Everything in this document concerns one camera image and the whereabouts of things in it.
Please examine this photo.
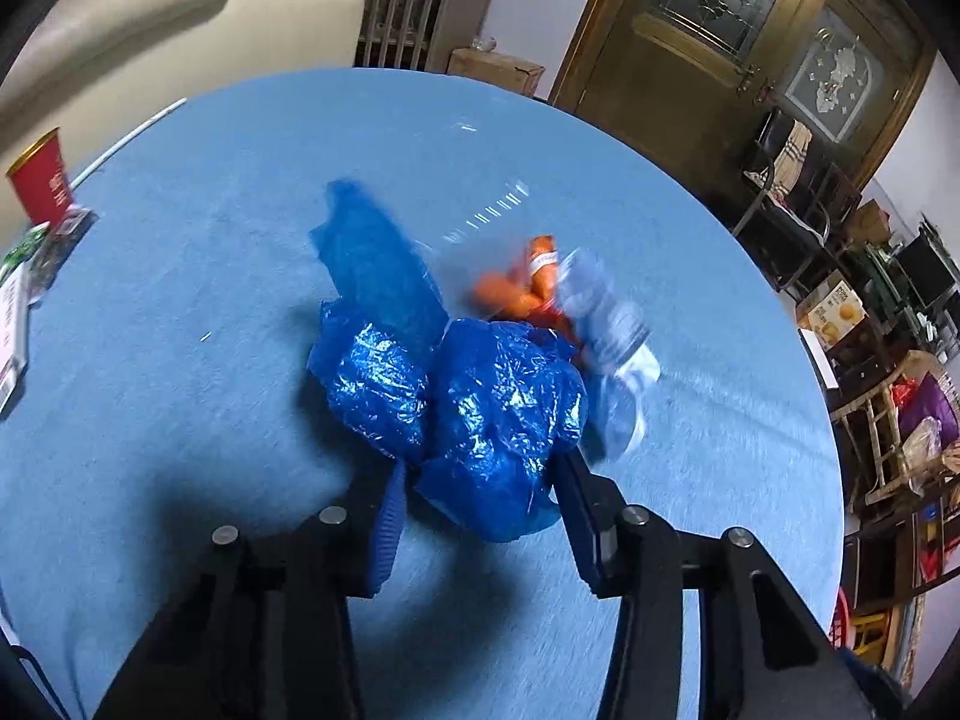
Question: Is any dark snack packet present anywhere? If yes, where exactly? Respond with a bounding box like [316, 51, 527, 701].
[26, 206, 100, 305]

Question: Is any dark chair with cloth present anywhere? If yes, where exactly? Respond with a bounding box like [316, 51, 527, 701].
[731, 109, 863, 293]

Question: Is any red paper cup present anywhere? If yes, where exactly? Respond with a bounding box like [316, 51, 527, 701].
[6, 127, 78, 226]

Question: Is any beige leather sofa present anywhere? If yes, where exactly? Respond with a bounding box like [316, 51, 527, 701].
[0, 0, 366, 241]

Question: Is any pale translucent plastic bag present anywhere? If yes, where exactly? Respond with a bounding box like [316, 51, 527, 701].
[559, 247, 662, 462]

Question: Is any white straw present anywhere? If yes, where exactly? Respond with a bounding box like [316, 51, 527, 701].
[69, 97, 188, 187]

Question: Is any wooden glass-panel door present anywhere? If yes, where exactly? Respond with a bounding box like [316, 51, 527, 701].
[550, 0, 938, 196]

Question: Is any brown cardboard box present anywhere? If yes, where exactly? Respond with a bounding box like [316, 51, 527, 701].
[448, 47, 546, 97]

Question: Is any blue plastic bag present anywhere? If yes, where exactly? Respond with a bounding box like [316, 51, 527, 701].
[309, 178, 590, 545]

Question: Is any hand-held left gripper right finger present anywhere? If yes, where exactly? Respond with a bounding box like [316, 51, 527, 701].
[551, 448, 875, 720]

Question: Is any grey wooden crib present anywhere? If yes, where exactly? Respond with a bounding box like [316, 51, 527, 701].
[274, 0, 518, 76]

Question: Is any light wooden chair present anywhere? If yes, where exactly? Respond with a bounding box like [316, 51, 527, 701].
[829, 349, 960, 507]

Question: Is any red mesh basket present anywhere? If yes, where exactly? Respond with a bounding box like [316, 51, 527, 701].
[829, 589, 856, 650]

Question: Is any yellow printed box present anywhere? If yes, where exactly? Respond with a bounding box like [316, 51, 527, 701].
[796, 279, 871, 350]

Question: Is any green snack packet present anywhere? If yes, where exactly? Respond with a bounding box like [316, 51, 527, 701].
[0, 223, 50, 278]

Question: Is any orange white carton box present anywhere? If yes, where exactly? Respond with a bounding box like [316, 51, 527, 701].
[472, 235, 578, 338]

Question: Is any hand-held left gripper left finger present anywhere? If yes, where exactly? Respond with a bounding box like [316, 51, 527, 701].
[94, 457, 410, 720]

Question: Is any white flat board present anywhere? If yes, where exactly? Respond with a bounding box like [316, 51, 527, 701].
[799, 328, 841, 391]

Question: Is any blue tablecloth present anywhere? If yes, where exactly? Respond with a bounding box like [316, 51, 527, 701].
[0, 67, 845, 720]

